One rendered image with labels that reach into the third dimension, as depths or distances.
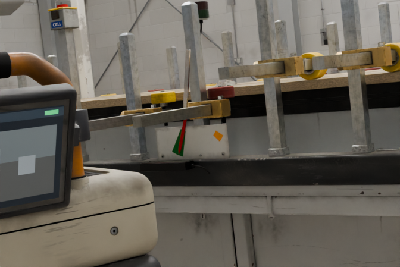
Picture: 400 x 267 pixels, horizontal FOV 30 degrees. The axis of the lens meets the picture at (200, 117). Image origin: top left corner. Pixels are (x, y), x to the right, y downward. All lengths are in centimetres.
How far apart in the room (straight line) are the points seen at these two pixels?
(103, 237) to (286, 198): 113
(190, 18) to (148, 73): 916
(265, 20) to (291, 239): 73
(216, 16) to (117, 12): 182
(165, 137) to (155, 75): 901
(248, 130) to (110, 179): 134
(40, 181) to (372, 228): 146
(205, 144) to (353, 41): 54
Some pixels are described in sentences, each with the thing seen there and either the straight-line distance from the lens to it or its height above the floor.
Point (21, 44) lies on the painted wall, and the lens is 1225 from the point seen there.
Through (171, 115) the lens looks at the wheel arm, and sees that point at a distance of 202.
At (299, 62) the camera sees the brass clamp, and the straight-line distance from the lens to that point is 206.
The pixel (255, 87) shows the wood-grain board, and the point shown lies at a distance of 229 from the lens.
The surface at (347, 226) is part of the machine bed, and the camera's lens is 233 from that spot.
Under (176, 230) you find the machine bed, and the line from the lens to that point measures 265.
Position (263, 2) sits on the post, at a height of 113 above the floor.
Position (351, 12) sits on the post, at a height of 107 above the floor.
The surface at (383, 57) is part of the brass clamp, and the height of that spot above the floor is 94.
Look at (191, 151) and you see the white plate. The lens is 224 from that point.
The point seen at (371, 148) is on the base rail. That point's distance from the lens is 199.
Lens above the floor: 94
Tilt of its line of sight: 3 degrees down
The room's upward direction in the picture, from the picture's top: 6 degrees counter-clockwise
